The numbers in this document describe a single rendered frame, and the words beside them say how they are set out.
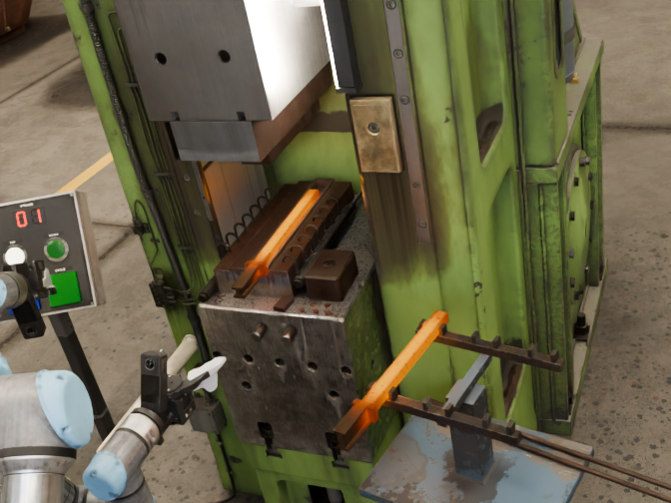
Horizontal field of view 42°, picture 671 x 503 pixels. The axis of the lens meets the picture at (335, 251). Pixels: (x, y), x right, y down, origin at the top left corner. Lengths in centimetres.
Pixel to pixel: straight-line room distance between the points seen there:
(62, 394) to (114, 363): 231
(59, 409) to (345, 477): 113
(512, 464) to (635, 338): 146
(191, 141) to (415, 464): 84
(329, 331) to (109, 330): 199
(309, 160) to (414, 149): 59
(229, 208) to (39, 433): 108
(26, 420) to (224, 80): 81
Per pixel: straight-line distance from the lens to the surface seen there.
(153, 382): 169
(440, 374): 222
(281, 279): 202
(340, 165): 238
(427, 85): 181
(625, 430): 293
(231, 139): 187
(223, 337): 213
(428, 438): 197
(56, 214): 217
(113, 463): 162
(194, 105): 188
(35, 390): 135
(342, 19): 177
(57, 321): 236
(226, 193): 225
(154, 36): 186
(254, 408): 226
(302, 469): 235
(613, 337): 328
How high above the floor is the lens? 204
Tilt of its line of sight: 31 degrees down
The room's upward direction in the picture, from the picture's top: 12 degrees counter-clockwise
